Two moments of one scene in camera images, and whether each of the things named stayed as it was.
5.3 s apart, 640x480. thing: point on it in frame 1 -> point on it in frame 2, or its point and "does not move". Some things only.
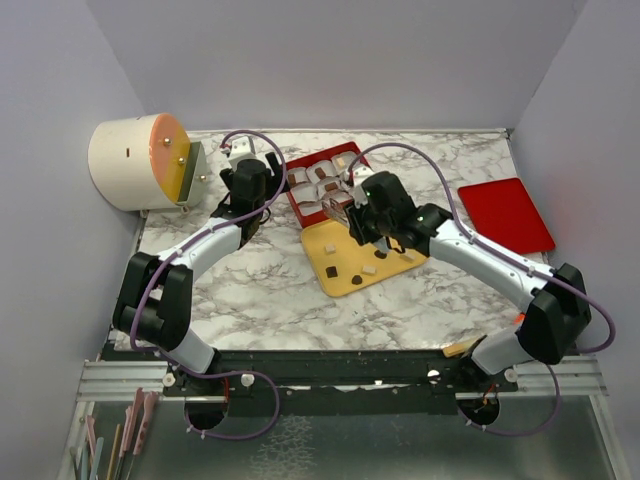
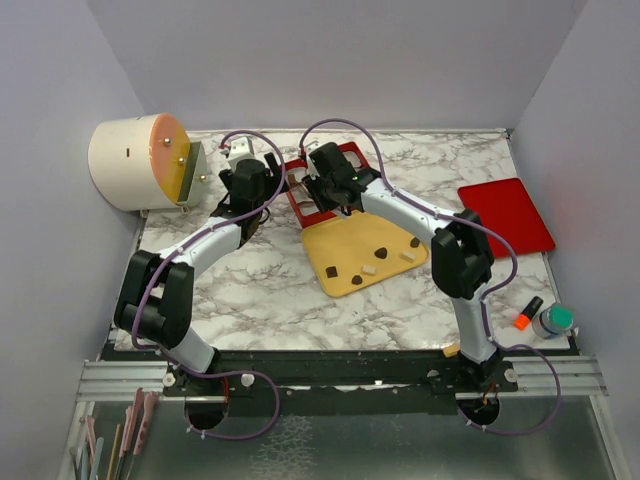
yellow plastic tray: [343, 265] does not move
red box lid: [503, 211] does not move
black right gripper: [357, 225] -> [313, 184]
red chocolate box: [321, 177] does not move
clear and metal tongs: [340, 211] -> [299, 192]
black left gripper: [274, 182] does not move
